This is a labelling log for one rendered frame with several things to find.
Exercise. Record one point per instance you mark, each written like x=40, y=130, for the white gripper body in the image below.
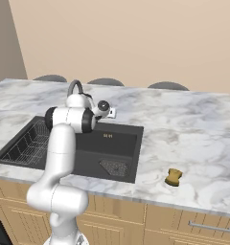
x=103, y=115

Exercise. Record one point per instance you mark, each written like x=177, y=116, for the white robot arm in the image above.
x=61, y=153

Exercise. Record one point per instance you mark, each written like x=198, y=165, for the black kitchen sink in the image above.
x=120, y=146

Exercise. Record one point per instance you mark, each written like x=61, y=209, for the yellow brown sponge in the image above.
x=173, y=177

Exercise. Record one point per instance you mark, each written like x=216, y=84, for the grey round stool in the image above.
x=105, y=82
x=168, y=86
x=50, y=78

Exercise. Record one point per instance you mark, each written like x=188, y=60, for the grey curved tap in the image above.
x=74, y=83

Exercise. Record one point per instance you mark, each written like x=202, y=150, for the light wood drawer front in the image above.
x=209, y=220
x=120, y=209

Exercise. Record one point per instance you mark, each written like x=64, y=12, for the light wood cupboard door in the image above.
x=21, y=223
x=110, y=233

